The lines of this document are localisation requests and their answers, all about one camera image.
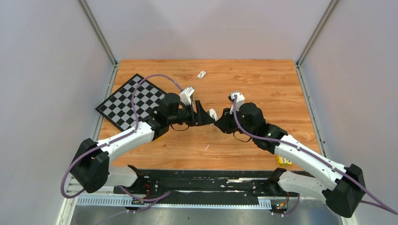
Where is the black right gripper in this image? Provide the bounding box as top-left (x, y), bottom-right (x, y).
top-left (214, 105), bottom-right (255, 138)

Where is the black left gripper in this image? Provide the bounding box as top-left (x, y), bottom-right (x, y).
top-left (168, 100), bottom-right (214, 127)

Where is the white staple box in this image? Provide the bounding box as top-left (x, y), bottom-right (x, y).
top-left (197, 71), bottom-right (207, 79)

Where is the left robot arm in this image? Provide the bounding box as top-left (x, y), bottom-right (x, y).
top-left (70, 93), bottom-right (218, 194)

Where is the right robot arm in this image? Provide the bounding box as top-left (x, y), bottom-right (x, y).
top-left (215, 103), bottom-right (366, 218)

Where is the yellow green toy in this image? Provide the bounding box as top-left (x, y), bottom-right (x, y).
top-left (276, 156), bottom-right (294, 166)

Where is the black white checkerboard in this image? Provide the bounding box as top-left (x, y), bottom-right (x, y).
top-left (95, 74), bottom-right (166, 131)

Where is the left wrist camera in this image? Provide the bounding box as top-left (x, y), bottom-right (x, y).
top-left (179, 86), bottom-right (195, 105)

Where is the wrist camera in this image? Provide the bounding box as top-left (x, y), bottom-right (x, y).
top-left (228, 91), bottom-right (245, 114)
top-left (179, 86), bottom-right (195, 105)

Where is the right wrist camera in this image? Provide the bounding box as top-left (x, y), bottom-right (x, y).
top-left (228, 91), bottom-right (245, 114)

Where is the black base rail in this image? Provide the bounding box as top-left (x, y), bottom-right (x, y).
top-left (113, 169), bottom-right (298, 207)

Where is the right aluminium frame post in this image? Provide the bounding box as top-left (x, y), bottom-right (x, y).
top-left (296, 0), bottom-right (340, 67)

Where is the aluminium frame post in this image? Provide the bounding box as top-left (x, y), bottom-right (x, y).
top-left (77, 0), bottom-right (118, 68)
top-left (296, 0), bottom-right (340, 67)

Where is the left aluminium frame post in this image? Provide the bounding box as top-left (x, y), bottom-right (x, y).
top-left (77, 0), bottom-right (118, 68)

